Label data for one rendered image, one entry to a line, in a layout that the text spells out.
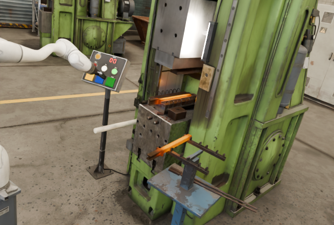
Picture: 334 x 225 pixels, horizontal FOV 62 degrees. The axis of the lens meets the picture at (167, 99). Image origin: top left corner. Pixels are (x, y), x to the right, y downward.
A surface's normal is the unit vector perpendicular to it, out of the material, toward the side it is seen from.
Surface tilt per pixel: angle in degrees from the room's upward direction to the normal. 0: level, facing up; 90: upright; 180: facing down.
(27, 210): 0
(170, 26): 90
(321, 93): 90
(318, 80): 90
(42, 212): 0
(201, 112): 90
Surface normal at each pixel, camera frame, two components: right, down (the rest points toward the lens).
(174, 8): -0.73, 0.13
